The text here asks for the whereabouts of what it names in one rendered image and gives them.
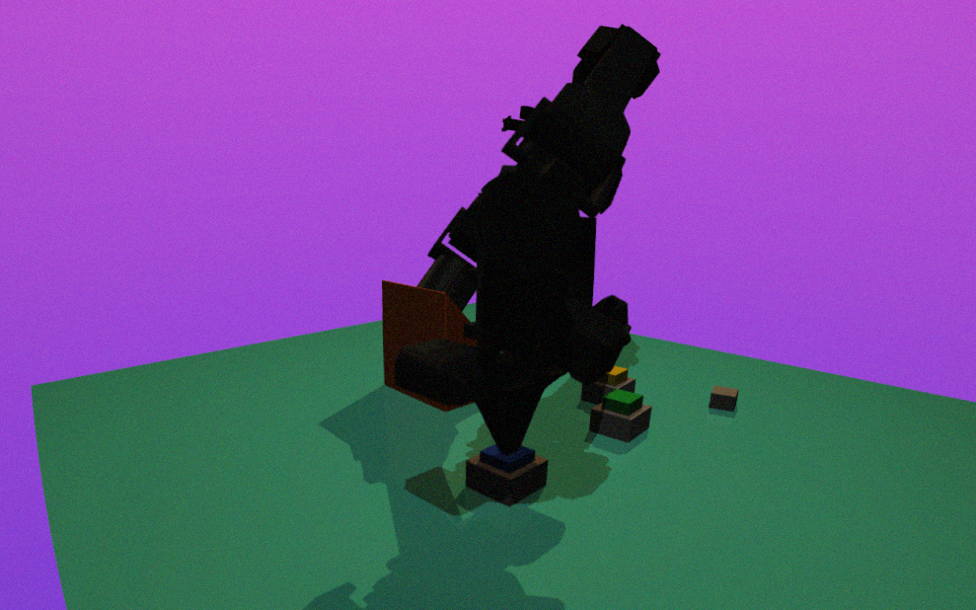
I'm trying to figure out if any blue button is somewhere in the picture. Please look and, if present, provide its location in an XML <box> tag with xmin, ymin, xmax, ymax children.
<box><xmin>466</xmin><ymin>445</ymin><xmax>548</xmax><ymax>506</ymax></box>

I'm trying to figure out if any green button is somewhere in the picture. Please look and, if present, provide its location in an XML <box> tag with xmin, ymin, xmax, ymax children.
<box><xmin>589</xmin><ymin>389</ymin><xmax>652</xmax><ymax>443</ymax></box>

